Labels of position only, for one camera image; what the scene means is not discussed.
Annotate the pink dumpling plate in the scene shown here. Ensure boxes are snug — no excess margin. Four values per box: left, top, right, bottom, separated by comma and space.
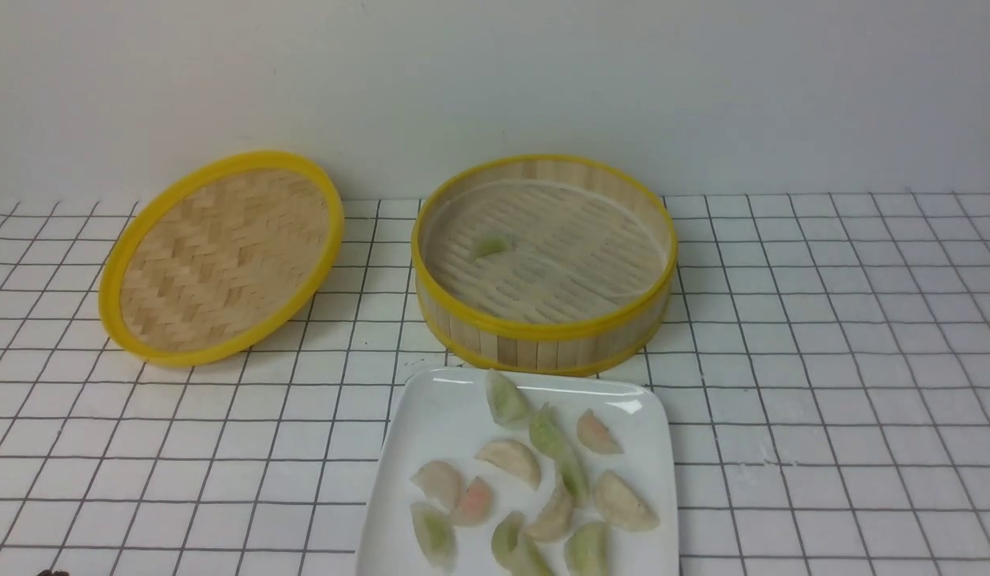
575, 409, 623, 455
450, 475, 495, 527

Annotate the white dumpling plate lower centre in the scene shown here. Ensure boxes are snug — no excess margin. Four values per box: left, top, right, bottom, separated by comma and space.
523, 474, 575, 543

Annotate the white square ceramic plate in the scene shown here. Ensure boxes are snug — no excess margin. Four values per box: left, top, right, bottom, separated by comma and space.
355, 368, 680, 575

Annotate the yellow rimmed bamboo steamer lid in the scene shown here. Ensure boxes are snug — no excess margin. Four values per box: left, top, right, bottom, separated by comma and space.
98, 150, 345, 366

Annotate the white dumpling plate left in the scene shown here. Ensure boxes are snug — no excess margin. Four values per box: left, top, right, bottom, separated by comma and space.
410, 460, 464, 513

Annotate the pink dumpling plate left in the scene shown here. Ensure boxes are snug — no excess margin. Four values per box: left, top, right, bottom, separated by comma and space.
450, 475, 495, 527

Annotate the pale white dumpling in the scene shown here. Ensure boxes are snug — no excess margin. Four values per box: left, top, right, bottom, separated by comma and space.
592, 470, 660, 533

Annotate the yellow rimmed bamboo steamer basket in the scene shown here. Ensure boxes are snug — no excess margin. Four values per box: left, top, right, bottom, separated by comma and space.
411, 154, 679, 376

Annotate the green dumpling plate middle right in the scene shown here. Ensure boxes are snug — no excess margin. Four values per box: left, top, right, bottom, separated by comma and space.
555, 449, 590, 510

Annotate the green dumpling plate bottom left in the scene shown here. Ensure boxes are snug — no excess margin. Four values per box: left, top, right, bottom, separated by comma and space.
410, 501, 457, 574

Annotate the green dumpling plate bottom right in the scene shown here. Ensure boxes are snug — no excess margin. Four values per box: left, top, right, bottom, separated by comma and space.
563, 521, 611, 575

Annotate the white dumpling plate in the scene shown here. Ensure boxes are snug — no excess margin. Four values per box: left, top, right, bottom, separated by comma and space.
523, 474, 575, 543
410, 460, 464, 513
474, 438, 542, 491

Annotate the green dumpling plate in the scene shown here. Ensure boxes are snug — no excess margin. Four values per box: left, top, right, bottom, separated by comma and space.
410, 501, 457, 574
528, 402, 574, 462
555, 449, 590, 510
491, 510, 554, 575
563, 521, 611, 575

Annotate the green dumpling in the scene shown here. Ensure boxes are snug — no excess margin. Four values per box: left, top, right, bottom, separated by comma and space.
469, 233, 512, 260
485, 369, 531, 430

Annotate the green dumpling plate top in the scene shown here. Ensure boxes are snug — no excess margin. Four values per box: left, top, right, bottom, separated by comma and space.
528, 402, 574, 462

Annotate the pink dumpling plate top right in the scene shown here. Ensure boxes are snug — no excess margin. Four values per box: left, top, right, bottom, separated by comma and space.
575, 409, 623, 455

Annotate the green dumpling plate bottom centre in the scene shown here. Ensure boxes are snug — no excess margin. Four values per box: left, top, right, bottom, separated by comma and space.
491, 510, 554, 575

